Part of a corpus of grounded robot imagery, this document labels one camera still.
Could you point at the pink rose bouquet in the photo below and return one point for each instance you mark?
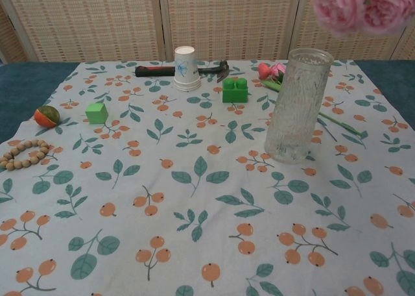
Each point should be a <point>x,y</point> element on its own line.
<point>337,7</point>

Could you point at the red rosebud artificial flower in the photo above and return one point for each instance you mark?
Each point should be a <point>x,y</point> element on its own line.
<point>265,70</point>

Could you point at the transparent textured glass vase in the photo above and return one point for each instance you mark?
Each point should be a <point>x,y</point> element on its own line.
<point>298,114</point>

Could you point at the pink cloth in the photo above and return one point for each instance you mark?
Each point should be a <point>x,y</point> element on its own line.
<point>278,70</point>

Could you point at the leaf and berry print tablecloth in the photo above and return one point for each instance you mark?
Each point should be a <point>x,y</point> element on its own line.
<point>194,179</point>

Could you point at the green toy building brick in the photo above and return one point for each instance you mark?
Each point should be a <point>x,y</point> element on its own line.
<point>235,93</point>

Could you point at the white paper cup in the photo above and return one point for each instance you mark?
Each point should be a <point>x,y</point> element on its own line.
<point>186,69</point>

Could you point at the red black claw hammer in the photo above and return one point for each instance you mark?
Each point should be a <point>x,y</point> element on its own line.
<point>152,71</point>

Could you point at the green cube block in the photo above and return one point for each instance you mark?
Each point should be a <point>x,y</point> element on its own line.
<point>96,114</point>

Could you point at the woven bamboo folding screen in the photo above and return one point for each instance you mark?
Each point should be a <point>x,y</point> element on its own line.
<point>97,23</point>

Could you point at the orange green toy ball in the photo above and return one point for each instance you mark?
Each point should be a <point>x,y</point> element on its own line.
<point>47,117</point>

